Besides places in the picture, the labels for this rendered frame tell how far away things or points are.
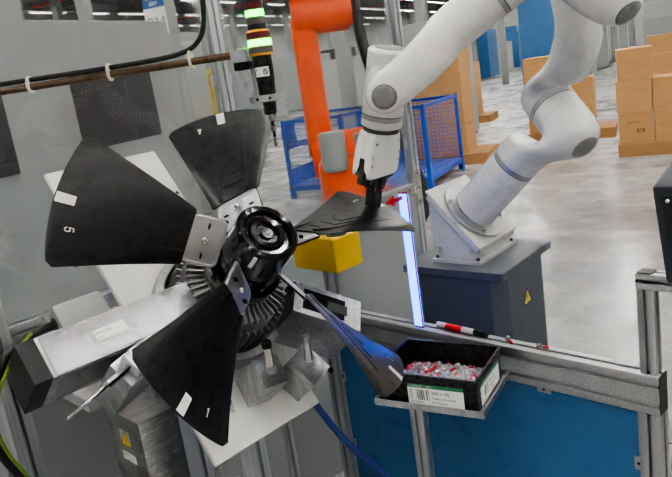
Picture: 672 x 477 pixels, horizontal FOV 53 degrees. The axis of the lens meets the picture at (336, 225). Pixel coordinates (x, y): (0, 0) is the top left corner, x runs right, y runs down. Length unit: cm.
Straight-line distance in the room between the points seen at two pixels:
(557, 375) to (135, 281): 87
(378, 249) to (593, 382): 131
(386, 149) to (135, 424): 77
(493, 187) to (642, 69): 695
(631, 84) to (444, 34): 742
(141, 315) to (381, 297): 152
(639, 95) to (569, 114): 702
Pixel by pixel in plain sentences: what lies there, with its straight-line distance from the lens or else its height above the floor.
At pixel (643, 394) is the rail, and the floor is 82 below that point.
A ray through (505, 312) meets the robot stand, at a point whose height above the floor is 81.
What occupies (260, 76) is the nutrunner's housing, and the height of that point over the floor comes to 149.
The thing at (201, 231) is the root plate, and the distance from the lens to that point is 123.
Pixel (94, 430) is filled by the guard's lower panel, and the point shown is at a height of 65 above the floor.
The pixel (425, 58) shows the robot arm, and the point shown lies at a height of 148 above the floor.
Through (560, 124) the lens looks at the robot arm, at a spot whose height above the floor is 129.
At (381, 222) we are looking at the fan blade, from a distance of 138.
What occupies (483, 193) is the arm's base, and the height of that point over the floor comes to 112.
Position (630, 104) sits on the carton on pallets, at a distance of 869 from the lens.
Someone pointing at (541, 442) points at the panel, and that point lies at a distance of 160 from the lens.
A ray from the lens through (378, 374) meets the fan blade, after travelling 118.
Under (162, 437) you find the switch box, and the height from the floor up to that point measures 79.
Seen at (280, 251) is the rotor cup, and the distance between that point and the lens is 120.
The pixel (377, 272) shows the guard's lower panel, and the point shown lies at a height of 72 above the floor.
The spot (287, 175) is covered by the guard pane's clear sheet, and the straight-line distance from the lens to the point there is 225.
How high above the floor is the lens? 148
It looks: 13 degrees down
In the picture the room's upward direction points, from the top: 9 degrees counter-clockwise
